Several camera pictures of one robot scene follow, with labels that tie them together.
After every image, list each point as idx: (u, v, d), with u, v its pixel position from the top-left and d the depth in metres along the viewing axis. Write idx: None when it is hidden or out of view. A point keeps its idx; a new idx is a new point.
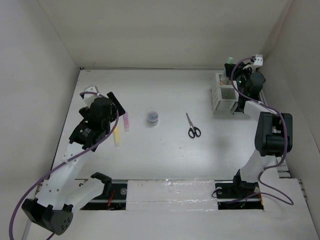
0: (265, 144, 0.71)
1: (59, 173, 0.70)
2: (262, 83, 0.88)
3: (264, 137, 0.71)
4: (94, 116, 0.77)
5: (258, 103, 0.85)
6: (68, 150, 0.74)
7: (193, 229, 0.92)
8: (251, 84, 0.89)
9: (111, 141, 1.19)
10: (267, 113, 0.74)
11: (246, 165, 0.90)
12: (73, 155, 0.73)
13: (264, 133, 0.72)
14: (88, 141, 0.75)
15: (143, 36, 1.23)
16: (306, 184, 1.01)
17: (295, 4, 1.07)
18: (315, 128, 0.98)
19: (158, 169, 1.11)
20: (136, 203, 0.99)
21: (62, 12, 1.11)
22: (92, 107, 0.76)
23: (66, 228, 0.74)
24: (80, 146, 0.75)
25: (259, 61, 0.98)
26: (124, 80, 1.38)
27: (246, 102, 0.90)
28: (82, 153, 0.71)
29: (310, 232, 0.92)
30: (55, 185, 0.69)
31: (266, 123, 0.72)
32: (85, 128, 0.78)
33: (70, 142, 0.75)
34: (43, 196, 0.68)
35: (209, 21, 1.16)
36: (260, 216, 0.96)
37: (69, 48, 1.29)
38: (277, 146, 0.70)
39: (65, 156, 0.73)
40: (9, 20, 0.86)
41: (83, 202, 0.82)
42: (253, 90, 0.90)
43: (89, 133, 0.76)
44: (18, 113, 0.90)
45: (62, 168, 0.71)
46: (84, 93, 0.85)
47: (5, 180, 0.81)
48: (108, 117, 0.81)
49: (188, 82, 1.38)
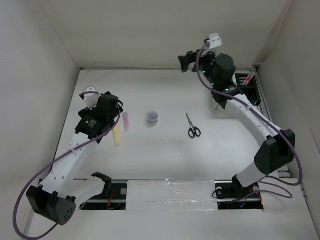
0: (272, 168, 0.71)
1: (65, 161, 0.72)
2: (231, 65, 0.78)
3: (271, 165, 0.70)
4: (100, 109, 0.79)
5: (248, 107, 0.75)
6: (74, 139, 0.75)
7: (193, 229, 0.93)
8: (222, 69, 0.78)
9: (111, 141, 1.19)
10: (271, 142, 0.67)
11: (245, 171, 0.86)
12: (79, 144, 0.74)
13: (271, 162, 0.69)
14: (94, 131, 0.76)
15: (143, 35, 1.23)
16: (307, 184, 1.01)
17: (296, 4, 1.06)
18: (315, 128, 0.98)
19: (158, 169, 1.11)
20: (136, 203, 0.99)
21: (62, 12, 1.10)
22: (99, 100, 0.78)
23: (68, 219, 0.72)
24: (86, 135, 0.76)
25: (216, 41, 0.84)
26: (124, 80, 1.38)
27: (228, 103, 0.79)
28: (87, 142, 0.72)
29: (311, 232, 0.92)
30: (60, 173, 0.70)
31: (271, 153, 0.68)
32: (91, 119, 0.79)
33: (76, 133, 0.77)
34: (47, 184, 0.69)
35: (209, 20, 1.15)
36: (260, 216, 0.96)
37: (69, 48, 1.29)
38: (281, 164, 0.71)
39: (71, 145, 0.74)
40: (9, 20, 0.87)
41: (83, 197, 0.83)
42: (226, 75, 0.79)
43: (95, 124, 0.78)
44: (18, 113, 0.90)
45: (68, 156, 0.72)
46: (84, 93, 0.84)
47: (6, 180, 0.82)
48: (114, 110, 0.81)
49: (188, 82, 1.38)
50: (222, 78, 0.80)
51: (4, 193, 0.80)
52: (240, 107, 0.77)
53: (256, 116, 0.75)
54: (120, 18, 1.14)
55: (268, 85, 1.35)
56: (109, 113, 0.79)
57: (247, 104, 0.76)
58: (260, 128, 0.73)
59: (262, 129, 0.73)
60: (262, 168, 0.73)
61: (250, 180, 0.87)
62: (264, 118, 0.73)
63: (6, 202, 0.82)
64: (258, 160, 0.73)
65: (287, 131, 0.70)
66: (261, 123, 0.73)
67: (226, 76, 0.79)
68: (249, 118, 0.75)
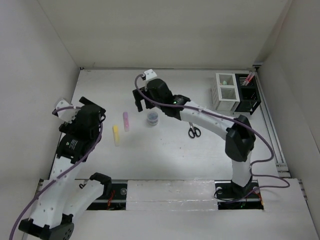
0: (244, 155, 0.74)
1: (51, 191, 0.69)
2: (162, 82, 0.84)
3: (241, 153, 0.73)
4: (82, 124, 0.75)
5: (199, 110, 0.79)
6: (57, 166, 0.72)
7: (193, 229, 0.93)
8: (157, 87, 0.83)
9: (111, 141, 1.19)
10: (230, 132, 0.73)
11: (235, 173, 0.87)
12: (63, 171, 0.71)
13: (240, 150, 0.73)
14: (76, 154, 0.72)
15: (143, 35, 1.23)
16: (307, 184, 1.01)
17: (296, 3, 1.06)
18: (315, 128, 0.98)
19: (157, 169, 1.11)
20: (136, 203, 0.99)
21: (62, 12, 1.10)
22: (79, 115, 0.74)
23: (67, 237, 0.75)
24: (68, 160, 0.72)
25: (150, 75, 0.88)
26: (124, 80, 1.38)
27: (182, 113, 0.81)
28: (71, 169, 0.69)
29: (311, 232, 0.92)
30: (49, 205, 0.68)
31: (236, 141, 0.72)
32: (71, 139, 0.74)
33: (58, 157, 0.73)
34: (37, 216, 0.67)
35: (209, 20, 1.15)
36: (260, 216, 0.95)
37: (69, 48, 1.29)
38: (249, 147, 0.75)
39: (54, 173, 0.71)
40: (9, 20, 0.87)
41: (82, 209, 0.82)
42: (162, 91, 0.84)
43: (76, 145, 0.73)
44: (18, 113, 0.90)
45: (53, 185, 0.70)
46: (56, 111, 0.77)
47: (6, 180, 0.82)
48: (97, 124, 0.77)
49: (188, 82, 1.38)
50: (162, 96, 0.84)
51: (3, 194, 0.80)
52: (193, 113, 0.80)
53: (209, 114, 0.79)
54: (120, 18, 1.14)
55: (268, 85, 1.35)
56: (90, 128, 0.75)
57: (198, 107, 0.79)
58: (218, 124, 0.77)
59: (220, 124, 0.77)
60: (237, 158, 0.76)
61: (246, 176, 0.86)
62: (216, 114, 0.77)
63: (5, 202, 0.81)
64: (230, 152, 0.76)
65: (240, 116, 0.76)
66: (217, 117, 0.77)
67: (164, 91, 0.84)
68: (205, 118, 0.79)
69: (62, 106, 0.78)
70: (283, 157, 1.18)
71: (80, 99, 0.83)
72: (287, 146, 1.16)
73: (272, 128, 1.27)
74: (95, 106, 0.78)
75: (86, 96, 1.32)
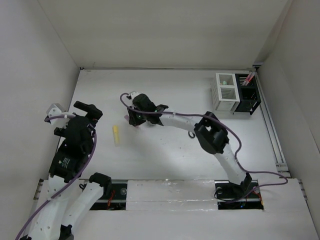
0: (215, 146, 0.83)
1: (47, 210, 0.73)
2: (144, 96, 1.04)
3: (212, 145, 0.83)
4: (71, 141, 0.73)
5: (173, 113, 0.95)
6: (50, 185, 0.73)
7: (193, 229, 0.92)
8: (141, 101, 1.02)
9: (111, 141, 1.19)
10: (198, 127, 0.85)
11: (227, 169, 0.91)
12: (57, 190, 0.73)
13: (210, 142, 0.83)
14: (69, 173, 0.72)
15: (142, 36, 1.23)
16: (307, 184, 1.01)
17: (296, 4, 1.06)
18: (315, 128, 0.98)
19: (158, 169, 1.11)
20: (136, 203, 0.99)
21: (62, 12, 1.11)
22: (66, 133, 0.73)
23: None
24: (61, 180, 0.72)
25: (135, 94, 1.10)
26: (124, 80, 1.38)
27: (161, 118, 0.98)
28: (64, 189, 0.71)
29: (311, 232, 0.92)
30: (45, 223, 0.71)
31: (204, 134, 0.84)
32: (64, 158, 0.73)
33: (51, 177, 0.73)
34: (35, 235, 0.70)
35: (209, 20, 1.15)
36: (260, 216, 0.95)
37: (69, 48, 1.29)
38: (221, 139, 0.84)
39: (49, 192, 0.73)
40: (10, 20, 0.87)
41: (82, 217, 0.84)
42: (145, 104, 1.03)
43: (68, 164, 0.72)
44: (18, 113, 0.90)
45: (48, 204, 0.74)
46: (49, 119, 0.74)
47: (6, 181, 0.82)
48: (87, 139, 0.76)
49: (188, 82, 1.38)
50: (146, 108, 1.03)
51: (3, 194, 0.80)
52: (169, 116, 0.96)
53: (181, 116, 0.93)
54: (119, 18, 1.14)
55: (268, 85, 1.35)
56: (80, 144, 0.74)
57: (172, 112, 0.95)
58: (189, 122, 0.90)
59: (190, 122, 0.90)
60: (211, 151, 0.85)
61: (237, 175, 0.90)
62: (187, 114, 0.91)
63: (5, 203, 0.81)
64: (204, 146, 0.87)
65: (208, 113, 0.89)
66: (189, 116, 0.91)
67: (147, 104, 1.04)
68: (178, 119, 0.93)
69: (55, 114, 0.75)
70: (283, 157, 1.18)
71: (75, 104, 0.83)
72: (287, 146, 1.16)
73: (272, 128, 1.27)
74: (83, 120, 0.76)
75: (86, 96, 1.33)
